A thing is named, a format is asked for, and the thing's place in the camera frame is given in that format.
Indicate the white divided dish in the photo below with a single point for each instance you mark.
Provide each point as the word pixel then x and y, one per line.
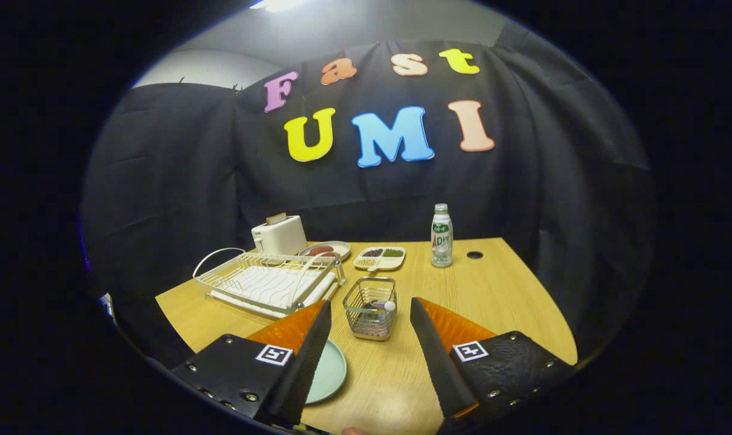
pixel 396 264

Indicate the brown toast slice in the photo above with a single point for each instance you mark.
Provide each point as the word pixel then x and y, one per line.
pixel 275 218

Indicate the pile of green beans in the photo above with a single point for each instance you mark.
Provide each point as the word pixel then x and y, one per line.
pixel 393 252

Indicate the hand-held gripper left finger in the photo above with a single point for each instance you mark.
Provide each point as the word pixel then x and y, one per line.
pixel 305 368

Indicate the pale green plate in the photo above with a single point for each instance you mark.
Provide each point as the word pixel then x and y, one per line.
pixel 330 374

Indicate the white drink bottle green label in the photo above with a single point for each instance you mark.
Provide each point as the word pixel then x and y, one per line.
pixel 442 241

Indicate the pile of dark red beans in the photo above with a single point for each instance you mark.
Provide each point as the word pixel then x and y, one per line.
pixel 373 252

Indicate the beige round plate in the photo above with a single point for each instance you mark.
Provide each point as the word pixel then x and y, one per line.
pixel 343 248

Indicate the white spoon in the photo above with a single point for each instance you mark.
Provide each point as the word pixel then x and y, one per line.
pixel 389 306

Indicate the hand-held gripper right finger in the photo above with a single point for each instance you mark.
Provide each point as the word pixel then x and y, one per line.
pixel 441 368

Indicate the white drip tray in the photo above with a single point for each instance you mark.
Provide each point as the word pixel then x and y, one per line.
pixel 269 284

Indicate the black backdrop cloth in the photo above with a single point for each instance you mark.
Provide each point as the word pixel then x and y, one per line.
pixel 523 199

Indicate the white toaster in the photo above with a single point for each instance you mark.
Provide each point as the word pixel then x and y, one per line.
pixel 281 237

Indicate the pile of yellow soybeans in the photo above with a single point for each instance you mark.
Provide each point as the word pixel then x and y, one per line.
pixel 366 263

